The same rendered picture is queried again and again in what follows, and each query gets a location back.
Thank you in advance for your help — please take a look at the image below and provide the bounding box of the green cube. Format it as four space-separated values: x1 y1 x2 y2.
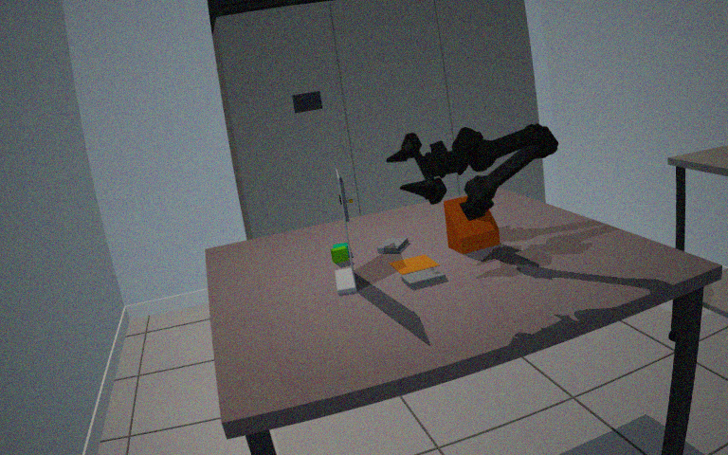
331 246 349 264

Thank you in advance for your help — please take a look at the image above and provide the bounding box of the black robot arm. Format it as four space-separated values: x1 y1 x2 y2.
429 123 558 221

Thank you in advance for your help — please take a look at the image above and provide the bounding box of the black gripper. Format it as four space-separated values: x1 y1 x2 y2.
386 134 453 205

